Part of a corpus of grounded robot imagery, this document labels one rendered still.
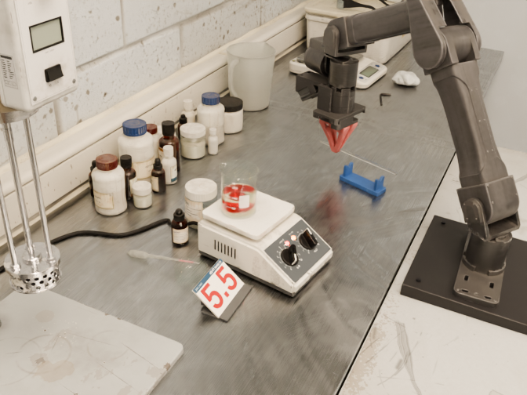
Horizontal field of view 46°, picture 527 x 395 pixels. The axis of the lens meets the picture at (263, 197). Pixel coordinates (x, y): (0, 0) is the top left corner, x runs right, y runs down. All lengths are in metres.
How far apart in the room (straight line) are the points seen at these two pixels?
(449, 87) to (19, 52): 0.67
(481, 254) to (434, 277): 0.08
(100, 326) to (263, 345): 0.24
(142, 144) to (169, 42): 0.36
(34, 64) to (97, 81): 0.70
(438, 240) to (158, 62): 0.77
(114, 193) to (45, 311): 0.29
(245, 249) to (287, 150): 0.48
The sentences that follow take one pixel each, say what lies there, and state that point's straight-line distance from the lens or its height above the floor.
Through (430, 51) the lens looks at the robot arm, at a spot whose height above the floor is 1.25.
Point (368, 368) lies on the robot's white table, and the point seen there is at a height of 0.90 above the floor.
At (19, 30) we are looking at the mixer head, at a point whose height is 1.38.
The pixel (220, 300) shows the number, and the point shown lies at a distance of 0.98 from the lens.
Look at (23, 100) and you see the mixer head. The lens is 0.65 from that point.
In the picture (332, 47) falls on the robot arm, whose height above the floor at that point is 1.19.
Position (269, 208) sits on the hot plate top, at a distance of 1.06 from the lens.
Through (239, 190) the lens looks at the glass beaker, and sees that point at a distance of 0.99.
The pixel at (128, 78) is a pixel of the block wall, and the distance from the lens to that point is 1.42.
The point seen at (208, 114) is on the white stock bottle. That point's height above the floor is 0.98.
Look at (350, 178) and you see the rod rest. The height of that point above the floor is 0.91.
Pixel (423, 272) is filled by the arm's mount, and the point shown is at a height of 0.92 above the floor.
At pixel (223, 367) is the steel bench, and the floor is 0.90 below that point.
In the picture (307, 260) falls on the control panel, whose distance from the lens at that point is 1.03.
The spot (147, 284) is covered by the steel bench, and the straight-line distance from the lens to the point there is 1.03.
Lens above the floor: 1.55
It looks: 31 degrees down
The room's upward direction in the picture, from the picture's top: 3 degrees clockwise
